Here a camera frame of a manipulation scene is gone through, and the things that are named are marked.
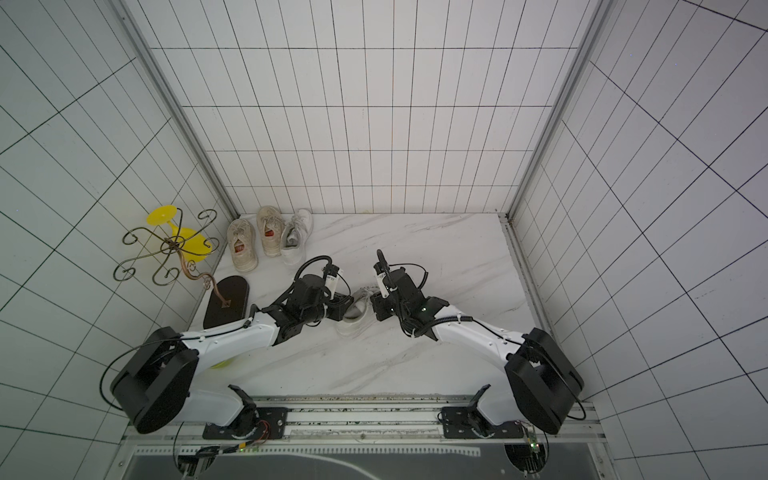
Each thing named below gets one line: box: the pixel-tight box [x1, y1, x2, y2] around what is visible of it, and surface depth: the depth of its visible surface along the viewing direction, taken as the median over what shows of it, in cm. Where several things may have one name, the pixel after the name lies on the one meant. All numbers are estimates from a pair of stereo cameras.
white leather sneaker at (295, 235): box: [280, 208, 313, 265], surface depth 105 cm
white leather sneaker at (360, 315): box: [336, 287, 378, 339], surface depth 86 cm
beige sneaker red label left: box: [227, 218, 259, 273], surface depth 105 cm
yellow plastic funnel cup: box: [146, 205, 213, 263], surface depth 75 cm
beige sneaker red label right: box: [256, 206, 284, 258], surface depth 109 cm
